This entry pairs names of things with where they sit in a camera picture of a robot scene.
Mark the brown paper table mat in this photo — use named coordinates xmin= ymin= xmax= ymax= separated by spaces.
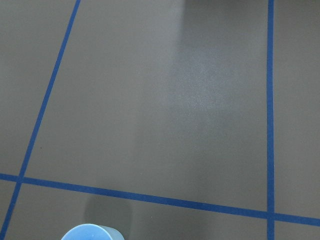
xmin=0 ymin=0 xmax=320 ymax=240

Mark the light blue plastic cup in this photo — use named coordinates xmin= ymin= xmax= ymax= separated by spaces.
xmin=61 ymin=223 xmax=125 ymax=240

